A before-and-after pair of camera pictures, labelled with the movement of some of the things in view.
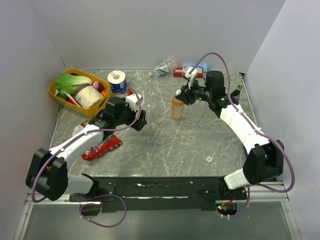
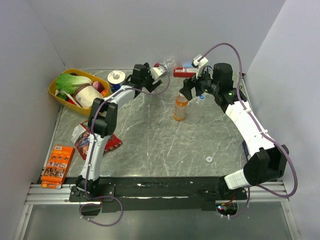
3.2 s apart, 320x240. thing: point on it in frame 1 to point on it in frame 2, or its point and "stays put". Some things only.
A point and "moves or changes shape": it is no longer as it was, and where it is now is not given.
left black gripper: (140, 122) to (151, 87)
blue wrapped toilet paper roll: (117, 82) stays put
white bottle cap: (209, 159) stays put
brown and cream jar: (87, 95) stays put
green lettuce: (66, 83) stays put
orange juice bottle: (178, 108) moves or changes shape
